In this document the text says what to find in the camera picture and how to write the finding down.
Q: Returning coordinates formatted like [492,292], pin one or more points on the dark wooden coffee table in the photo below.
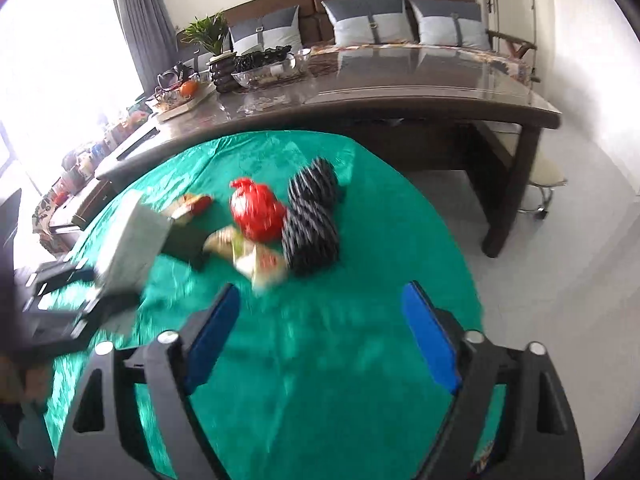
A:
[400,90]

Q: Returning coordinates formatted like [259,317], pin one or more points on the potted green plant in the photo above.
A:
[222,72]

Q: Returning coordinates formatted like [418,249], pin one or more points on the cream rolling stool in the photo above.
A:
[545,172]

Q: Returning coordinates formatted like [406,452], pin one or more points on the glass fruit bowl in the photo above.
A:
[260,80]

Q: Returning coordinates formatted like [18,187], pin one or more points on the white tissue packet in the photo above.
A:
[130,240]

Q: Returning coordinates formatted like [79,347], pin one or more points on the grey two-tone cushion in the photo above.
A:
[270,30]
[370,20]
[450,22]

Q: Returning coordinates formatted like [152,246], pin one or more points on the orange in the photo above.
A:
[189,88]

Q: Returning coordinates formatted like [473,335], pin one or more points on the dark grapes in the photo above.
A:
[260,60]

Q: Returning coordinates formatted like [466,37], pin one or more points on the red snack packet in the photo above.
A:
[192,205]

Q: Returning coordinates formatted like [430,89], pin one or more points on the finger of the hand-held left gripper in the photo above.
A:
[102,310]
[60,275]

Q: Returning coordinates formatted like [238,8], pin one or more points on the black foam net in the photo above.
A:
[310,240]

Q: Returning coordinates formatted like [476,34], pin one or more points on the white fruit tray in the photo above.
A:
[180,107]

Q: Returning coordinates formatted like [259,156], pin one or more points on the green tablecloth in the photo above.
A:
[325,385]

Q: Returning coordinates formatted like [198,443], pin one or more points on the red plastic bag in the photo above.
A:
[255,210]

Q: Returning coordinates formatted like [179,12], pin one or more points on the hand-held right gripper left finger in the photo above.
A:
[215,335]

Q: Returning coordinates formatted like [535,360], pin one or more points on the floral sofa cover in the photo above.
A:
[500,62]

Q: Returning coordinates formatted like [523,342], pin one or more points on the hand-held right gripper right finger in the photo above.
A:
[430,340]

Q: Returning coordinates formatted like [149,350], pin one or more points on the row of small bottles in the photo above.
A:
[90,160]

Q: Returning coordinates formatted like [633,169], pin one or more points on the brown side bench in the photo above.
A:
[75,210]

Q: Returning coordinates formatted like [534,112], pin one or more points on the grey curtain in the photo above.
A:
[140,20]

